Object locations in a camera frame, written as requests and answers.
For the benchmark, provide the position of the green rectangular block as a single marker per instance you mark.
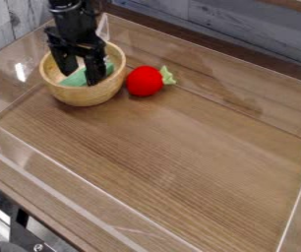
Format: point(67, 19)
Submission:
point(78, 79)

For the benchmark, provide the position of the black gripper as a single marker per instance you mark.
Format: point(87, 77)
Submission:
point(73, 37)

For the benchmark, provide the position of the black metal table bracket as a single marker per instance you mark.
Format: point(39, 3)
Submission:
point(22, 236)

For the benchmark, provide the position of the brown wooden bowl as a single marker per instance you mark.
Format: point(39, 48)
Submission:
point(87, 95)

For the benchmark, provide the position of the red plush radish toy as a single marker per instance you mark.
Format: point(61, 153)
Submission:
point(146, 80)

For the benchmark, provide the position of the clear acrylic enclosure wall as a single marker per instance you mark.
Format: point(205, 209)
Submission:
point(188, 171)

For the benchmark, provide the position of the clear acrylic corner bracket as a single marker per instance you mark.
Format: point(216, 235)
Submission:
point(103, 30)

